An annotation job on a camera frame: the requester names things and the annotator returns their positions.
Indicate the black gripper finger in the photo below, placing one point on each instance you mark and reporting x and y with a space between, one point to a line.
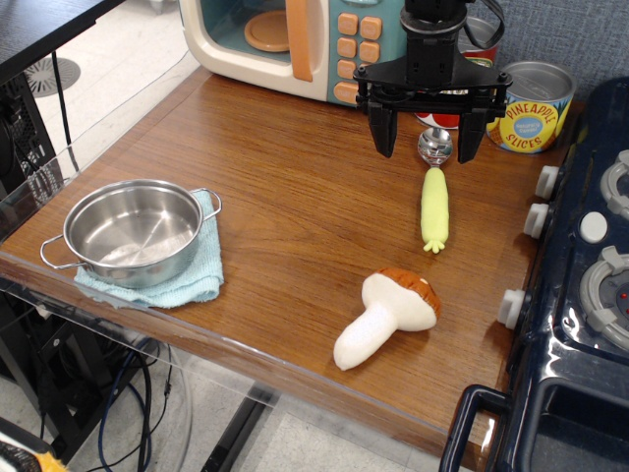
472 128
383 125

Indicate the light blue folded cloth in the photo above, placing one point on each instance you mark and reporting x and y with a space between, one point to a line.
199 282

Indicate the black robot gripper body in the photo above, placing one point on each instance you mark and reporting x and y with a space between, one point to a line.
433 77

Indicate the spoon with yellow-green handle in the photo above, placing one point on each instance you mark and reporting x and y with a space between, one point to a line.
435 147

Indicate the stainless steel pot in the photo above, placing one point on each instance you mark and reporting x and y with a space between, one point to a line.
134 233

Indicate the black desk at left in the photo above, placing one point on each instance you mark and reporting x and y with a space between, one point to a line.
30 30

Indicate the pineapple slices can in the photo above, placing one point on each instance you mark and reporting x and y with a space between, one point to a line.
537 105

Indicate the plush mushroom toy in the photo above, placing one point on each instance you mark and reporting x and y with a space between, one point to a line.
394 299

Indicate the dark blue toy stove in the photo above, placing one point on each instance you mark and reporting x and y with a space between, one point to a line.
566 404

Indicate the toy microwave oven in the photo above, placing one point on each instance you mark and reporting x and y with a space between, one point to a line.
308 48

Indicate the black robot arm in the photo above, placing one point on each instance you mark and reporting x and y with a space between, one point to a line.
444 19

